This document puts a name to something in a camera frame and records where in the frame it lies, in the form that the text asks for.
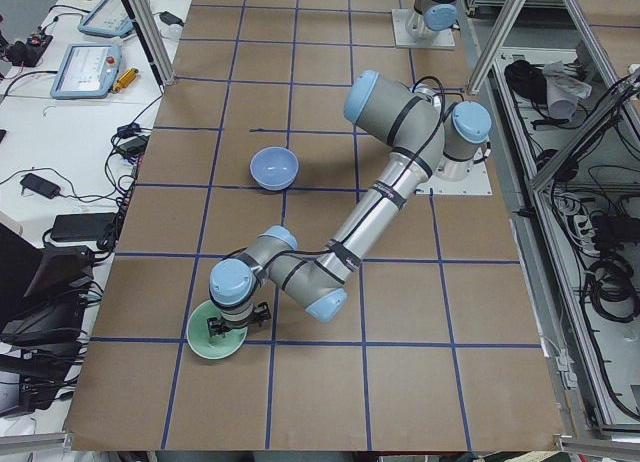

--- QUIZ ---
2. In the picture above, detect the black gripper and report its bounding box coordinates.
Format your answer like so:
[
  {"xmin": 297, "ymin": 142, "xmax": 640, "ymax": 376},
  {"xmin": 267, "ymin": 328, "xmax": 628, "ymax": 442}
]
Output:
[{"xmin": 207, "ymin": 302, "xmax": 269, "ymax": 338}]

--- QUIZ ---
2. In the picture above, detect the green bowl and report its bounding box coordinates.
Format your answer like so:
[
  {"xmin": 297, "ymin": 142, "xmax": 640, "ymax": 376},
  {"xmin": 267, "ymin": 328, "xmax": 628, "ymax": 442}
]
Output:
[{"xmin": 187, "ymin": 300, "xmax": 248, "ymax": 360}]

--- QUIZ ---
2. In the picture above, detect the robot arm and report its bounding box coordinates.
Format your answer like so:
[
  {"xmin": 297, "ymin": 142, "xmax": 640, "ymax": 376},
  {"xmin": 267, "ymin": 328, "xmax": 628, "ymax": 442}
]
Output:
[
  {"xmin": 204, "ymin": 70, "xmax": 492, "ymax": 337},
  {"xmin": 407, "ymin": 0, "xmax": 458, "ymax": 37}
]

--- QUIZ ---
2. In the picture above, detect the blue bowl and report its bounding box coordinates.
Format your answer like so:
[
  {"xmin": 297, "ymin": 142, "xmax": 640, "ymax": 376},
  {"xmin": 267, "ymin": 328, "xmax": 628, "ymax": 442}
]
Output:
[{"xmin": 249, "ymin": 147, "xmax": 300, "ymax": 191}]

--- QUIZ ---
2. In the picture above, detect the black power brick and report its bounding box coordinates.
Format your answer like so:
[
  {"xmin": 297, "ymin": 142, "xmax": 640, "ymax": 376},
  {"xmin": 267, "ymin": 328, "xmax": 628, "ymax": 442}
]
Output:
[{"xmin": 50, "ymin": 212, "xmax": 116, "ymax": 242}]

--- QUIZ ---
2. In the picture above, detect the yellow tool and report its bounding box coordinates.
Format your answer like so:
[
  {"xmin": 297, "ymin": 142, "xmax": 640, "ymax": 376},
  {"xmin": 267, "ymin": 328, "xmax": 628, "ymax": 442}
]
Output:
[{"xmin": 112, "ymin": 67, "xmax": 139, "ymax": 93}]

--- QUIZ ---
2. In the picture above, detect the near teach pendant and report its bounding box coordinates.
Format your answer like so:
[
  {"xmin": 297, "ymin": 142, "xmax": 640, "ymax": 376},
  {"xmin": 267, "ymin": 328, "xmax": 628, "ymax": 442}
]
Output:
[{"xmin": 50, "ymin": 43, "xmax": 122, "ymax": 100}]

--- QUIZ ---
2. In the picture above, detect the teach pendant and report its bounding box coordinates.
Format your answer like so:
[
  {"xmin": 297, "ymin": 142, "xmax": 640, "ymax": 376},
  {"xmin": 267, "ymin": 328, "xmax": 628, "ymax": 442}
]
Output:
[
  {"xmin": 50, "ymin": 43, "xmax": 122, "ymax": 100},
  {"xmin": 78, "ymin": 0, "xmax": 133, "ymax": 38}
]

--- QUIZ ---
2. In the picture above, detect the far teach pendant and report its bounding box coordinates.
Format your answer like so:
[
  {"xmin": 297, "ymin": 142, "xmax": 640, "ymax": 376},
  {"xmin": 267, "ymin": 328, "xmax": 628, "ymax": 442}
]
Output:
[{"xmin": 78, "ymin": 0, "xmax": 133, "ymax": 38}]

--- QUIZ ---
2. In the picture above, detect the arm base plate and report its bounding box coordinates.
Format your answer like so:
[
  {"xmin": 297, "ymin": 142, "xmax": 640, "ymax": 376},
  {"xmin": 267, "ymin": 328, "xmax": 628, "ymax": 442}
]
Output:
[
  {"xmin": 391, "ymin": 9, "xmax": 455, "ymax": 50},
  {"xmin": 416, "ymin": 157, "xmax": 493, "ymax": 196}
]

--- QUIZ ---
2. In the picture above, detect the aluminium frame post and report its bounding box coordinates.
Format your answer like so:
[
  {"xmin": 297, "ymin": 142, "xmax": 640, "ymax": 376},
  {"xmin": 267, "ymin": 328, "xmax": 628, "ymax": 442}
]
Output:
[{"xmin": 121, "ymin": 0, "xmax": 175, "ymax": 87}]

